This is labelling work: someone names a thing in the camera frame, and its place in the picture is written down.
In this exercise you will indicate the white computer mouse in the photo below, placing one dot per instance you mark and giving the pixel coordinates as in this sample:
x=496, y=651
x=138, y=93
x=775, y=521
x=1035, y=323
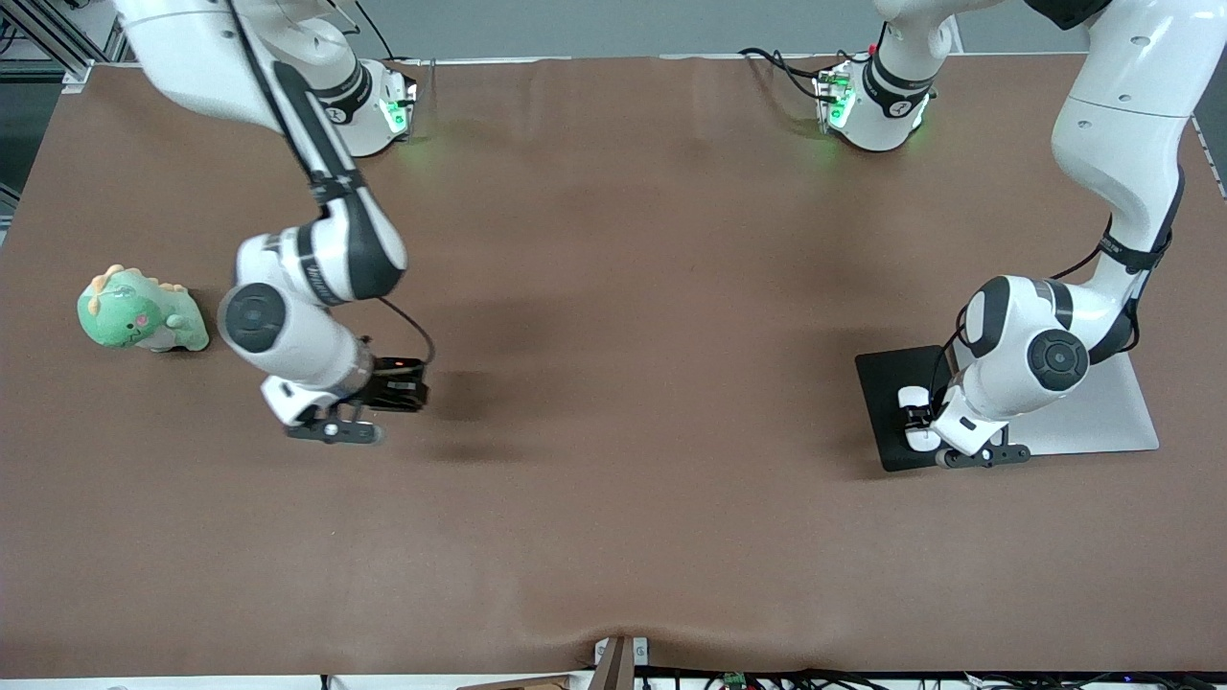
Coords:
x=925, y=441

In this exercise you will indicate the black flip phone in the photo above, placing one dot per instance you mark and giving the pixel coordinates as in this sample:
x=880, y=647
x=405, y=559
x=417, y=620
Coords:
x=405, y=402

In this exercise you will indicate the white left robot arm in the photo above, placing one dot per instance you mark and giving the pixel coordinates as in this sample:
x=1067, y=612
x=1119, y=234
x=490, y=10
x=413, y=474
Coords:
x=1122, y=115

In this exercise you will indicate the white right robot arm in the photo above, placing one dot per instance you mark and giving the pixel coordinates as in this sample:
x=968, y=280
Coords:
x=307, y=335

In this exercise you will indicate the black mouse pad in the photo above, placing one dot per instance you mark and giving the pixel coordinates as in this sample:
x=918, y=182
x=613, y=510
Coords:
x=877, y=402

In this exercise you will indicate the silver closed laptop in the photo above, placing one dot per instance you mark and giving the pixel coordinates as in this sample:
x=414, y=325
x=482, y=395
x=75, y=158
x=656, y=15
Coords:
x=1102, y=412

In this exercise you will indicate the brown table cover mat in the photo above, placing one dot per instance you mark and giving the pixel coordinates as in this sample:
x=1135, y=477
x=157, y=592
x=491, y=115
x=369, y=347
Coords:
x=613, y=527

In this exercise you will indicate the green dinosaur plush toy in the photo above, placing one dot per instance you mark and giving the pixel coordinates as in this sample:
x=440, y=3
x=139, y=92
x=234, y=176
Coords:
x=134, y=316

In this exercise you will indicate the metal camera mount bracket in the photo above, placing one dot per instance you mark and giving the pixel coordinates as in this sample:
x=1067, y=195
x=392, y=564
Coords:
x=618, y=661

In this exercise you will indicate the aluminium frame post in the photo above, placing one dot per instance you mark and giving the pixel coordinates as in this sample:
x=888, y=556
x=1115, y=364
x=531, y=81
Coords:
x=48, y=38

